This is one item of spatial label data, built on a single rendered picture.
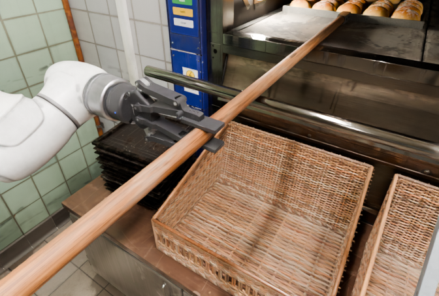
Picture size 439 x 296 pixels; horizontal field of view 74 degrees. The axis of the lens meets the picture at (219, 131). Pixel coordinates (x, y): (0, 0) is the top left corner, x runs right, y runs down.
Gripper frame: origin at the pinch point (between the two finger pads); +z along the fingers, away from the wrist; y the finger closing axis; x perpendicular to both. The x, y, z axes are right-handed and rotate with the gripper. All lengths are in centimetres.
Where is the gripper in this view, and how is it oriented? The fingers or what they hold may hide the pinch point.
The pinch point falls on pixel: (203, 131)
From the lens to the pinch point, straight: 49.5
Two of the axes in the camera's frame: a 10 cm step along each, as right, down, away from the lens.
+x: -5.4, 4.7, -7.0
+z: 8.4, 3.0, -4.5
